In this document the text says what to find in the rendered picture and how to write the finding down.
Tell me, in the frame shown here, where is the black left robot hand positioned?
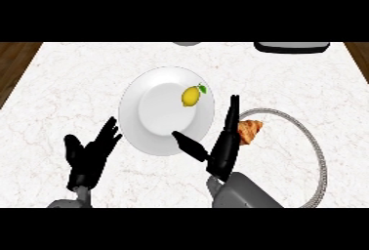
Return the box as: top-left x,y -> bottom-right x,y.
63,116 -> 124,192

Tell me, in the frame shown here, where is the yellow lemon with green leaf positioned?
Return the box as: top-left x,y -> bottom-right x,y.
180,83 -> 209,108

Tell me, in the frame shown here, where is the white round placemat grey rim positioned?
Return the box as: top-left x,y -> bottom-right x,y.
237,107 -> 329,209

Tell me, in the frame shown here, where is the white round plate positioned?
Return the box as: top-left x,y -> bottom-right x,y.
118,65 -> 215,157

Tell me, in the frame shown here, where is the grey rounded object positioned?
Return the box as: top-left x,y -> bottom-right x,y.
171,41 -> 203,47

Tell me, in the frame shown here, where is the brown croissant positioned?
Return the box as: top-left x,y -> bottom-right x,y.
236,119 -> 265,146

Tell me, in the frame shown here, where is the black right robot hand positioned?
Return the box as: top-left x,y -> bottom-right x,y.
169,94 -> 242,184

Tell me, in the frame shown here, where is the dark grey appliance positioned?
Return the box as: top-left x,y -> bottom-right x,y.
252,41 -> 332,55

